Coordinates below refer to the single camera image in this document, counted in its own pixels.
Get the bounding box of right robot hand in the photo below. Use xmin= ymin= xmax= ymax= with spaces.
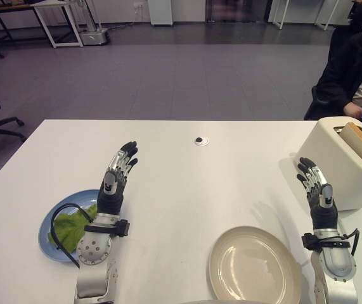
xmin=295 ymin=156 xmax=340 ymax=239

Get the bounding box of person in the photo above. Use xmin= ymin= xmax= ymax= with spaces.
xmin=304 ymin=21 xmax=362 ymax=126

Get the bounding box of green lettuce leaf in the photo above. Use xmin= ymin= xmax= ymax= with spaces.
xmin=47 ymin=203 xmax=99 ymax=254

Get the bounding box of cream plate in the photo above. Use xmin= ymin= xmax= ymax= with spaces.
xmin=208 ymin=225 xmax=302 ymax=304

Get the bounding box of white cabinet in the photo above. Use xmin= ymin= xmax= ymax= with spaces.
xmin=148 ymin=0 xmax=175 ymax=26

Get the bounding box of bread slice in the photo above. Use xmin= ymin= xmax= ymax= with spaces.
xmin=340 ymin=123 xmax=362 ymax=166

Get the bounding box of blue plate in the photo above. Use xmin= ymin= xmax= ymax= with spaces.
xmin=37 ymin=189 xmax=101 ymax=263

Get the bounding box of black cable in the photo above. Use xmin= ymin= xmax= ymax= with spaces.
xmin=49 ymin=203 xmax=100 ymax=269
xmin=338 ymin=228 xmax=360 ymax=257

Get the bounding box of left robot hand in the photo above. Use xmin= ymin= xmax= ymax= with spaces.
xmin=95 ymin=141 xmax=139 ymax=224

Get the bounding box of cream toaster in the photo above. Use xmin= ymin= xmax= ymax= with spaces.
xmin=295 ymin=116 xmax=362 ymax=212

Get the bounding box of black office chair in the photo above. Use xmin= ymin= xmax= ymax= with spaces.
xmin=0 ymin=40 xmax=27 ymax=167

